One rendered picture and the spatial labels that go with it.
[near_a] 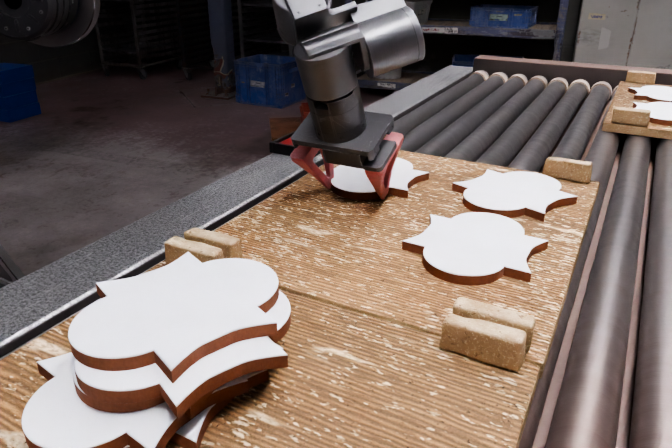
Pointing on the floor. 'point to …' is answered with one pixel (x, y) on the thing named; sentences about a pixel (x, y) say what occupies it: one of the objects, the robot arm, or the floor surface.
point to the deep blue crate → (268, 81)
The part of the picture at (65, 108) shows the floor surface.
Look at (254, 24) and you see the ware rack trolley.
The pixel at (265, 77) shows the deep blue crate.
